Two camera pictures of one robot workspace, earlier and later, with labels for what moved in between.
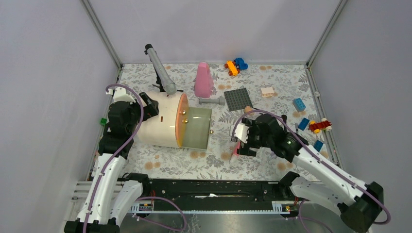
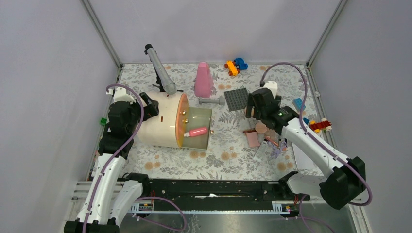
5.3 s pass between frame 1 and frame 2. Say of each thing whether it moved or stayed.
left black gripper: stayed
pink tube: moved
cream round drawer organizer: stayed
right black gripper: moved
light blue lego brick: stayed
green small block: stayed
